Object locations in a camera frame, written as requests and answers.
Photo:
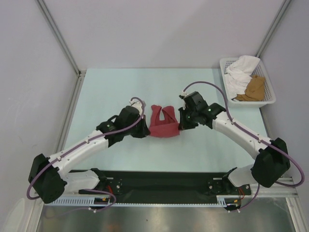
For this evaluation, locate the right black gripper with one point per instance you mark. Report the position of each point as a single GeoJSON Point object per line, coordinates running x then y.
{"type": "Point", "coordinates": [183, 125]}

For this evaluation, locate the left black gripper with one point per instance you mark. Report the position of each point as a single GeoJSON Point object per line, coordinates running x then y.
{"type": "Point", "coordinates": [144, 131]}

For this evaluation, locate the red tank top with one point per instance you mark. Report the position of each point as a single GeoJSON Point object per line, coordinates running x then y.
{"type": "Point", "coordinates": [163, 123]}

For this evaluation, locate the tan tank top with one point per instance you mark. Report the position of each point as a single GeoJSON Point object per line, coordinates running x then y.
{"type": "Point", "coordinates": [255, 90]}

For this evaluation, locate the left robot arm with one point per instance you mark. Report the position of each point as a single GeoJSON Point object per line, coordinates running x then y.
{"type": "Point", "coordinates": [52, 176]}

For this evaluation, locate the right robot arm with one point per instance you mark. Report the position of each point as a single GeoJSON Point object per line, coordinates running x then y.
{"type": "Point", "coordinates": [269, 164]}

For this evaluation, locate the white tank top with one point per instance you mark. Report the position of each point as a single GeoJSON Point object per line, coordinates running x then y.
{"type": "Point", "coordinates": [238, 74]}

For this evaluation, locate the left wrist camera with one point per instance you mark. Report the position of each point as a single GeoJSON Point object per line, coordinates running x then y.
{"type": "Point", "coordinates": [139, 105]}

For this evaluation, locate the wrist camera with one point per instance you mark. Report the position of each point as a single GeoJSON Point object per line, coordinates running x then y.
{"type": "Point", "coordinates": [188, 101]}
{"type": "Point", "coordinates": [139, 105]}

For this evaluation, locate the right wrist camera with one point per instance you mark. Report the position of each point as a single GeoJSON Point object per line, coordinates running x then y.
{"type": "Point", "coordinates": [188, 101]}

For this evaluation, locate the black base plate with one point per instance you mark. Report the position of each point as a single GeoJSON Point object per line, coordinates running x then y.
{"type": "Point", "coordinates": [168, 187]}

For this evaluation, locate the white cable duct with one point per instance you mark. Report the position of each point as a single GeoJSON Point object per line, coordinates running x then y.
{"type": "Point", "coordinates": [90, 202]}

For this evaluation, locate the left aluminium frame post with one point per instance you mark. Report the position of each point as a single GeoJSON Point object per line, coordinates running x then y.
{"type": "Point", "coordinates": [79, 74]}

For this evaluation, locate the aluminium frame post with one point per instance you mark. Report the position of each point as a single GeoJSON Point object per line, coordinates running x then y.
{"type": "Point", "coordinates": [282, 11]}
{"type": "Point", "coordinates": [79, 74]}

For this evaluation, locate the right aluminium frame post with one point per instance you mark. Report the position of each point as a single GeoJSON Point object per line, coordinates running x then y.
{"type": "Point", "coordinates": [282, 11]}

